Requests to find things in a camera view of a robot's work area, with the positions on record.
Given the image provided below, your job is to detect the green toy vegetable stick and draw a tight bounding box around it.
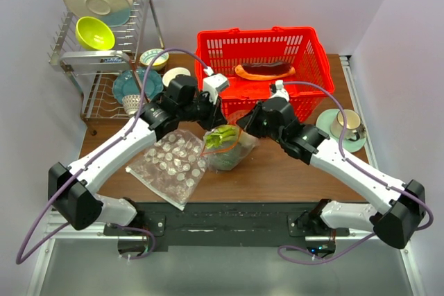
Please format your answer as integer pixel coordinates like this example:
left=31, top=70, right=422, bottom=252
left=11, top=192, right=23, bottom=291
left=205, top=124, right=239, bottom=149

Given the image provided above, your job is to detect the metal dish rack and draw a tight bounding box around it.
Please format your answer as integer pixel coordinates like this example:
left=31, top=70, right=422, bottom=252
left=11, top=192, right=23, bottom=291
left=49, top=0, right=165, bottom=124

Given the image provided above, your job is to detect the red plastic shopping basket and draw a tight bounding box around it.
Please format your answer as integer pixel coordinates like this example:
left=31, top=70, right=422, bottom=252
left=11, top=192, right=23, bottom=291
left=195, top=26, right=334, bottom=123

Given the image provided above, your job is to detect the toy steak slice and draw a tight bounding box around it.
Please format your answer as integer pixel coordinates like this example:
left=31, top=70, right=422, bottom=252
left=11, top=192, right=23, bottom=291
left=234, top=61, right=296, bottom=81

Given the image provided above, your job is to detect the teal patterned small bowl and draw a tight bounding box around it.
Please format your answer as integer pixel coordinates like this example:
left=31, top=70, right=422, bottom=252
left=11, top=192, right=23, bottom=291
left=139, top=48, right=170, bottom=71

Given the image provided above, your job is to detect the clear bag with white dots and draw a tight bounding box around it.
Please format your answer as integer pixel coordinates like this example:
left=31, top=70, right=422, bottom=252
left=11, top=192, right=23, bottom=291
left=126, top=130, right=208, bottom=211

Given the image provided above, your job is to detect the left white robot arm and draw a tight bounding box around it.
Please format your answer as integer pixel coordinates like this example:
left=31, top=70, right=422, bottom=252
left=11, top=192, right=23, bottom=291
left=48, top=74, right=229, bottom=235

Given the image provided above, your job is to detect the green toy melon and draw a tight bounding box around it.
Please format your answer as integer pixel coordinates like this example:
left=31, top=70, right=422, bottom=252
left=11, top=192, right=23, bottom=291
left=208, top=145, right=242, bottom=171

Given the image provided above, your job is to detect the teal scalloped plate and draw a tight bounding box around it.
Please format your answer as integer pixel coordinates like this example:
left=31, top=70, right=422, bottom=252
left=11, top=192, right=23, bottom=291
left=112, top=70, right=164, bottom=105

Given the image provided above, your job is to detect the cream enamel mug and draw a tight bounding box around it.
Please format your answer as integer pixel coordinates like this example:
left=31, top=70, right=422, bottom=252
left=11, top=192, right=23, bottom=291
left=330, top=110, right=366, bottom=142

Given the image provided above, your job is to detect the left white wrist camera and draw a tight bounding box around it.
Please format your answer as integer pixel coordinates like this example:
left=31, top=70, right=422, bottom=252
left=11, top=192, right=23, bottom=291
left=202, top=73, right=229, bottom=105

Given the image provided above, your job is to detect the cream white bowl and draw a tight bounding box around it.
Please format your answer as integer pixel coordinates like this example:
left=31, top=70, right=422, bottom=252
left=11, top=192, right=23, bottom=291
left=162, top=67, right=191, bottom=87

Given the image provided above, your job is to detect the clear orange zip top bag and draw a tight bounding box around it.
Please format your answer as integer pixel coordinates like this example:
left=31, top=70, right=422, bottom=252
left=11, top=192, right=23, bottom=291
left=201, top=110, right=259, bottom=172

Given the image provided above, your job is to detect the mint green saucer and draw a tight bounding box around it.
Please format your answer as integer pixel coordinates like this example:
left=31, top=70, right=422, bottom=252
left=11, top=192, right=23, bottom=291
left=316, top=109, right=367, bottom=153

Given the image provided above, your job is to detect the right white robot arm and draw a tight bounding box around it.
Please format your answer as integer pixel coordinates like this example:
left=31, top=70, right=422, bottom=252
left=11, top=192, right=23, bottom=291
left=237, top=97, right=426, bottom=249

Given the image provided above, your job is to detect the grey patterned white bowl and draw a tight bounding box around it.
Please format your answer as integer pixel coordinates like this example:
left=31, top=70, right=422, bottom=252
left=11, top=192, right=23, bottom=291
left=122, top=94, right=143, bottom=117

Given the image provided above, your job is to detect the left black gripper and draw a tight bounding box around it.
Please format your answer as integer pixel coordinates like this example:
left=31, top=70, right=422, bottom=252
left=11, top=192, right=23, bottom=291
left=178, top=89, right=228, bottom=132

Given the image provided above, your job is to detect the lime green bowl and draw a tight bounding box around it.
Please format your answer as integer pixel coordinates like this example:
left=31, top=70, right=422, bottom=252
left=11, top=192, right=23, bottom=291
left=75, top=17, right=115, bottom=51

